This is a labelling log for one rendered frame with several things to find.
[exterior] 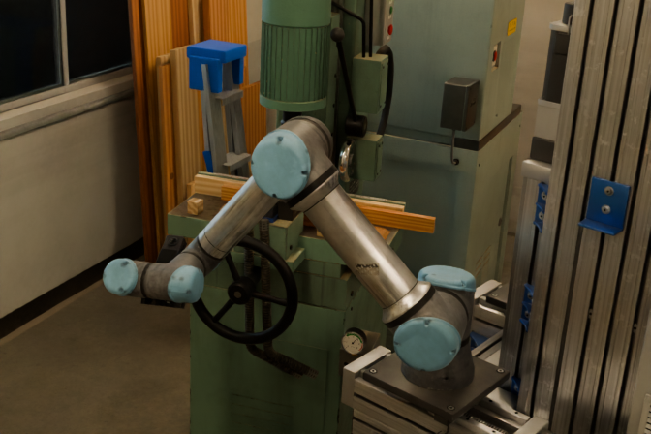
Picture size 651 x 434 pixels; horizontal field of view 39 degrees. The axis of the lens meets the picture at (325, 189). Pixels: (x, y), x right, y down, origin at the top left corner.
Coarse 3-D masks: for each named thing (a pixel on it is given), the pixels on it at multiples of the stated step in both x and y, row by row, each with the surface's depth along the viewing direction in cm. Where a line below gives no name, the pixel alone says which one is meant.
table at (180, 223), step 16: (176, 208) 248; (208, 208) 249; (176, 224) 244; (192, 224) 243; (304, 240) 234; (320, 240) 233; (400, 240) 246; (240, 256) 230; (256, 256) 229; (304, 256) 235; (320, 256) 235; (336, 256) 233
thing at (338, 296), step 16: (224, 272) 245; (240, 272) 243; (272, 272) 240; (304, 272) 238; (352, 272) 239; (224, 288) 246; (256, 288) 243; (272, 288) 242; (304, 288) 239; (320, 288) 238; (336, 288) 236; (352, 288) 241; (320, 304) 239; (336, 304) 238
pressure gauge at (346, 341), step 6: (348, 330) 233; (354, 330) 232; (360, 330) 233; (342, 336) 233; (348, 336) 232; (354, 336) 232; (360, 336) 231; (342, 342) 233; (348, 342) 233; (354, 342) 232; (360, 342) 232; (348, 348) 234; (354, 348) 233; (360, 348) 232; (354, 354) 233
